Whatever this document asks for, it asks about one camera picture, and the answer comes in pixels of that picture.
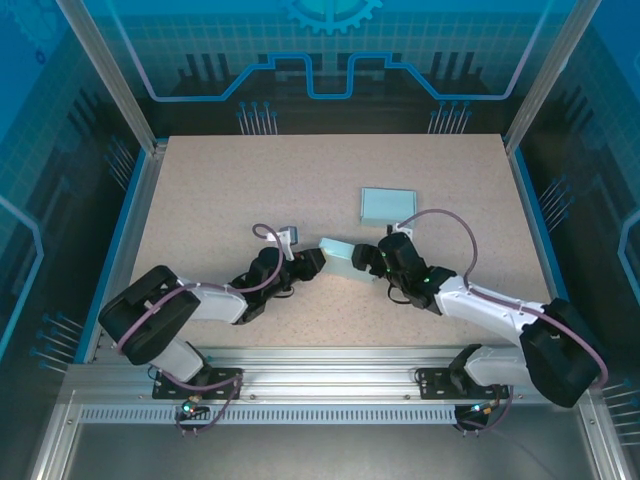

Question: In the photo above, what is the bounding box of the light blue paper box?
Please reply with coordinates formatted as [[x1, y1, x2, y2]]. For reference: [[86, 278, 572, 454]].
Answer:
[[318, 237, 377, 286], [358, 187, 419, 228]]

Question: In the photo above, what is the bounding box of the blue table edge strip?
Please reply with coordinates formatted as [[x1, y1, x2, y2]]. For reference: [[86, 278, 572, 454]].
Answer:
[[508, 147, 591, 364], [73, 149, 149, 364]]

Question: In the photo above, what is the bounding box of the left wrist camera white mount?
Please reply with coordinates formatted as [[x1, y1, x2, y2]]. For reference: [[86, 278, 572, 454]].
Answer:
[[276, 225, 302, 262]]

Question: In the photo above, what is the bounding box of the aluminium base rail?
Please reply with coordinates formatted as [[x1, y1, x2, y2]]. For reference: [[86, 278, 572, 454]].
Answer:
[[64, 346, 597, 407]]

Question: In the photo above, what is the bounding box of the slotted grey cable duct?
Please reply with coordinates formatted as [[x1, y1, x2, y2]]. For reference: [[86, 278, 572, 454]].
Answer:
[[78, 405, 461, 426]]

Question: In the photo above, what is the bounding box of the aluminium table side rail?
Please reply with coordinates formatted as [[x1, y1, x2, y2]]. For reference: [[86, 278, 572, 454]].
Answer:
[[82, 141, 170, 364]]

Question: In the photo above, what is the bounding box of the aluminium frame post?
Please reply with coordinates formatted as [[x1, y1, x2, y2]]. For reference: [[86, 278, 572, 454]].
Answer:
[[502, 0, 604, 156], [53, 0, 171, 156]]

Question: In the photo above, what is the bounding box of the aluminium lower frame rail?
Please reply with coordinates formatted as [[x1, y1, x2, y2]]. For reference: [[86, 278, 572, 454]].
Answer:
[[27, 389, 84, 480], [579, 399, 634, 480]]

